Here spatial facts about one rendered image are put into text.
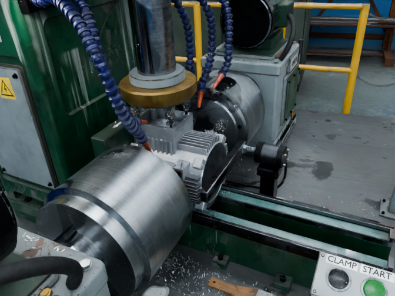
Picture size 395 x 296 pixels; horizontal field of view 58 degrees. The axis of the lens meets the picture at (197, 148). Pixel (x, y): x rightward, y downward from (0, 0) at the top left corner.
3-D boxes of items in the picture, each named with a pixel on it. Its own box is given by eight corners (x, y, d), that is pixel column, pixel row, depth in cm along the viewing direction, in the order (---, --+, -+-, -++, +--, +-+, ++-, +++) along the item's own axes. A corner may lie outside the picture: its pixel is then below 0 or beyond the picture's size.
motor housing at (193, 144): (132, 204, 95) (121, 143, 85) (168, 167, 109) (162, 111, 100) (200, 225, 87) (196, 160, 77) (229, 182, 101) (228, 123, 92)
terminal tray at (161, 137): (133, 147, 90) (129, 122, 87) (156, 129, 98) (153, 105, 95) (174, 157, 85) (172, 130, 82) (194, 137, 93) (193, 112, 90)
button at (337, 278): (325, 286, 55) (326, 283, 54) (330, 268, 57) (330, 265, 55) (346, 293, 54) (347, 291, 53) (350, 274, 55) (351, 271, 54)
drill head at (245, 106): (159, 169, 110) (150, 93, 97) (214, 115, 141) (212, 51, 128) (235, 188, 99) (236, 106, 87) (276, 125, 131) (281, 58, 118)
